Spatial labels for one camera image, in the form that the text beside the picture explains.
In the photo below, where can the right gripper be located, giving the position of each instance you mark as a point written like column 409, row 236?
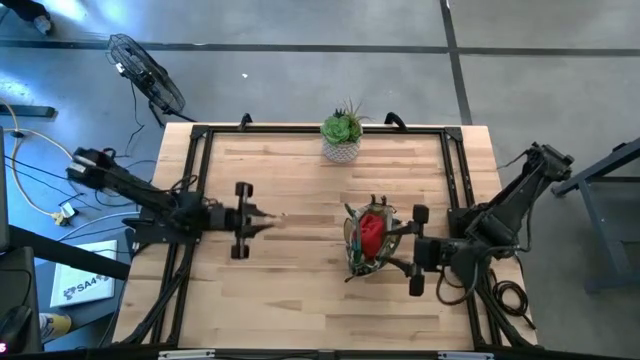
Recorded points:
column 430, row 252

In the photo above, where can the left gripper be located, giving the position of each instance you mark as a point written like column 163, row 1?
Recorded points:
column 242, row 220

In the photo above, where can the red gardening glove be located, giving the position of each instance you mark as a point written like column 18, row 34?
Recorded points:
column 372, row 235

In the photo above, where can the beige green gardening bag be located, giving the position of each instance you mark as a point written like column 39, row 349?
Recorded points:
column 352, row 250

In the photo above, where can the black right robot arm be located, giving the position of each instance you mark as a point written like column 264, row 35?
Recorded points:
column 520, row 192

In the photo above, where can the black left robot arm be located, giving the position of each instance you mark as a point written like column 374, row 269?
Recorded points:
column 130, row 187

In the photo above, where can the succulent plant in white pot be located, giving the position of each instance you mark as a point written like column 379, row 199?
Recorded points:
column 341, row 131

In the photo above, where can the black floor fan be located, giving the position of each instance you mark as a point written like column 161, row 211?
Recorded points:
column 145, row 75

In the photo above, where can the white printed box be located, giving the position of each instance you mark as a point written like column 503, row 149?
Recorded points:
column 80, row 275

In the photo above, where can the black diagonal beam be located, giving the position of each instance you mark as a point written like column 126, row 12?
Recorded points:
column 70, row 252

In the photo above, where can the dark metal side table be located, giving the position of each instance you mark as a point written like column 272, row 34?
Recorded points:
column 600, row 230

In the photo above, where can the yellow white container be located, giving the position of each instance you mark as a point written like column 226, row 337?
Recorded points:
column 55, row 325

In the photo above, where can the black floor bar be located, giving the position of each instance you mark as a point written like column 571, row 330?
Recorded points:
column 25, row 111

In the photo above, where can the person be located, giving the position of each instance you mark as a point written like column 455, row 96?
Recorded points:
column 25, row 9

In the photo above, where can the black aluminium table frame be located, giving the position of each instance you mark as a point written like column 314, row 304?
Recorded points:
column 275, row 129

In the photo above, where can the white metal bracket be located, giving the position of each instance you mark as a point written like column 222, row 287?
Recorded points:
column 465, row 356
column 185, row 355

